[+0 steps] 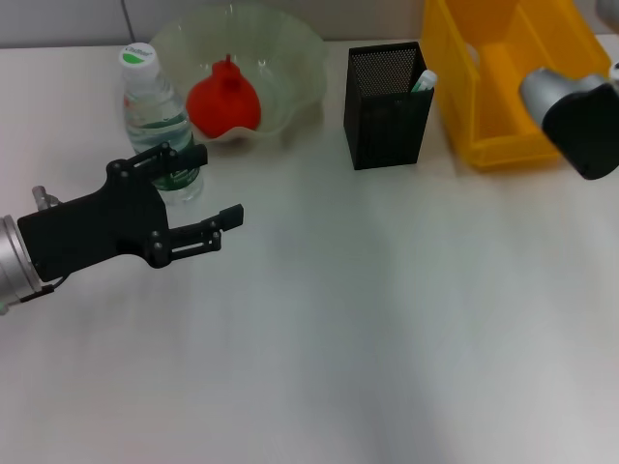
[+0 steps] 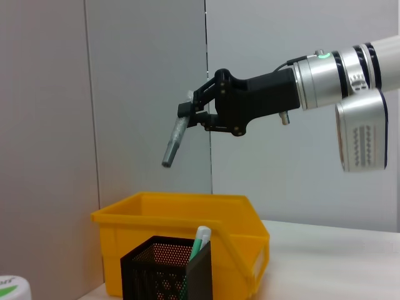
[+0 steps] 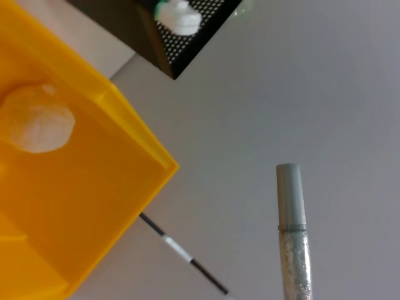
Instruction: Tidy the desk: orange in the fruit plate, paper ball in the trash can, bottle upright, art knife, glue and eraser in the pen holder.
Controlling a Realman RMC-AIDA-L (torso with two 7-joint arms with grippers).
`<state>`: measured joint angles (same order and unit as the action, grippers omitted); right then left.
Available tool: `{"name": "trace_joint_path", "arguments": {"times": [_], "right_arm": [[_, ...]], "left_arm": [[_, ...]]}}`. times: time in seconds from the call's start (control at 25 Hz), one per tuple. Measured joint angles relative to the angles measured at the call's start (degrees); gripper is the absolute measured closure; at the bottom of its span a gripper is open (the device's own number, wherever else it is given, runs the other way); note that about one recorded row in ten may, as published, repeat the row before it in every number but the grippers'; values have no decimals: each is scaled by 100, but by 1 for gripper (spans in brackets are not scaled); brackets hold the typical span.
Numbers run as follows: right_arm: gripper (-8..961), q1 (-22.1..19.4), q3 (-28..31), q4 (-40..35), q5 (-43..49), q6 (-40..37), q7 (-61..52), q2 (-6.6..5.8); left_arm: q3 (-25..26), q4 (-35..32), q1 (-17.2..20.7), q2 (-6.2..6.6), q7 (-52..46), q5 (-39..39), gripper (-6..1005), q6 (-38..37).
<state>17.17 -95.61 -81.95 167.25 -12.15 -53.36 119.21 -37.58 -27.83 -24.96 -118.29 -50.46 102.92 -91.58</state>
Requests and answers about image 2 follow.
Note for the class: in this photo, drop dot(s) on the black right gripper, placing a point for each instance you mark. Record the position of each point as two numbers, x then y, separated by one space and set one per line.
259 97

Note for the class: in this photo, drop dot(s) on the silver glitter pen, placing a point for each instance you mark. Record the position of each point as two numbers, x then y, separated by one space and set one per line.
176 137

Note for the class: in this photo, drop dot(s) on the green utility knife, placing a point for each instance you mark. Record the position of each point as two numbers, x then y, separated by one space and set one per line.
198 243

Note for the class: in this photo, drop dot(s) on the clear green-label water bottle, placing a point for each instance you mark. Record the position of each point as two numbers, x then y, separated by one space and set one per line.
14 289

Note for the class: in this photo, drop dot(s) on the black mesh pen holder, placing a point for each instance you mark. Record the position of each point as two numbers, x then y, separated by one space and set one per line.
168 275

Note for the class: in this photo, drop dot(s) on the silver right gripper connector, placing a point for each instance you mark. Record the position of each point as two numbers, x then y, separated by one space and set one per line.
284 118

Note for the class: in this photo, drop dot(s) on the yellow plastic bin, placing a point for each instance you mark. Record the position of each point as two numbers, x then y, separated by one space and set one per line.
237 218

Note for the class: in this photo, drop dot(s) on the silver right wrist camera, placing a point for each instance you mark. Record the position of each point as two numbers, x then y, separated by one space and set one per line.
362 134

